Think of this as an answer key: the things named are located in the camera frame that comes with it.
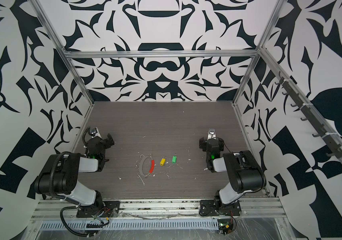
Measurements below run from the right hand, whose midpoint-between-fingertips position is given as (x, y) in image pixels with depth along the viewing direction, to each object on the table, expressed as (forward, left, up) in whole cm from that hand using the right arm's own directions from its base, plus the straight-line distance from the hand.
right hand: (213, 136), depth 94 cm
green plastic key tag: (-12, +24, -6) cm, 27 cm away
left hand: (0, +69, +4) cm, 69 cm away
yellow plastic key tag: (-14, +31, -5) cm, 35 cm away
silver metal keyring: (-14, +46, -4) cm, 48 cm away
